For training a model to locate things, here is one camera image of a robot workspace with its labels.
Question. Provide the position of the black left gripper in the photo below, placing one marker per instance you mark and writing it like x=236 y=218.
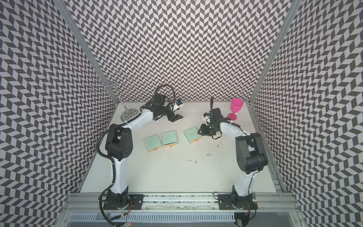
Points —
x=173 y=118

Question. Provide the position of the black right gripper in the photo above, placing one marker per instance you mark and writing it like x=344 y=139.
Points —
x=203 y=132

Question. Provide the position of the mint green drawer jewelry box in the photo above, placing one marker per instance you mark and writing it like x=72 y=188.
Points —
x=192 y=135

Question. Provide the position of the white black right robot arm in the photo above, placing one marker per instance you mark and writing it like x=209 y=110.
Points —
x=250 y=152

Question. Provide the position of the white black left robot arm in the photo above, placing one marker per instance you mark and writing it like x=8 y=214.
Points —
x=116 y=145

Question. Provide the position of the mint green middle jewelry box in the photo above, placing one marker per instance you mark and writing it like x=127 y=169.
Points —
x=169 y=138

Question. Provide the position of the silver metal jewelry stand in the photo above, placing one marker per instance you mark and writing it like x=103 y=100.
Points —
x=120 y=84

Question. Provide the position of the pink plastic goblet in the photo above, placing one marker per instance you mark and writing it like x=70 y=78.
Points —
x=236 y=105

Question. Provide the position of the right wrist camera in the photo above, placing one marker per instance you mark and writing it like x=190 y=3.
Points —
x=207 y=118

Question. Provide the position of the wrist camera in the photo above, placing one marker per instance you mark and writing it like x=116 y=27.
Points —
x=207 y=118
x=176 y=105

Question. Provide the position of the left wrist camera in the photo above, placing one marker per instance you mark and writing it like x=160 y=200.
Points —
x=176 y=105

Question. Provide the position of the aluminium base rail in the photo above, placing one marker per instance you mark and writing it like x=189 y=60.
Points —
x=211 y=202

